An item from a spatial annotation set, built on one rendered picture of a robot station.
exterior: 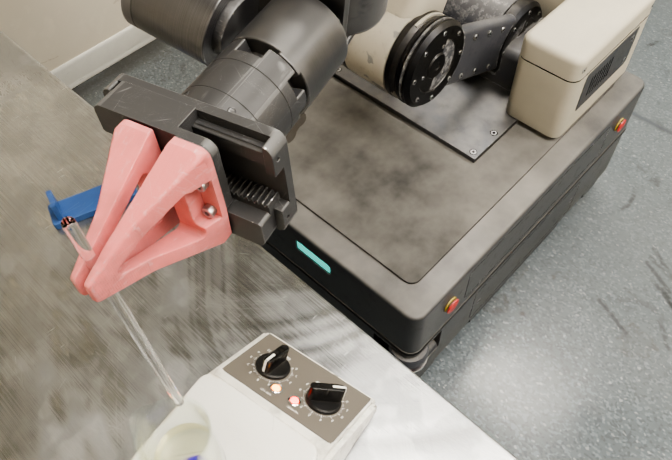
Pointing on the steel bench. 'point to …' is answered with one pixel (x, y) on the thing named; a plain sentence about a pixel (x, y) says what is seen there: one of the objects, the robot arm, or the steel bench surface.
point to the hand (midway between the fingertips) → (95, 277)
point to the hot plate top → (248, 425)
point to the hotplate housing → (301, 424)
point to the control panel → (355, 401)
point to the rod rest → (75, 205)
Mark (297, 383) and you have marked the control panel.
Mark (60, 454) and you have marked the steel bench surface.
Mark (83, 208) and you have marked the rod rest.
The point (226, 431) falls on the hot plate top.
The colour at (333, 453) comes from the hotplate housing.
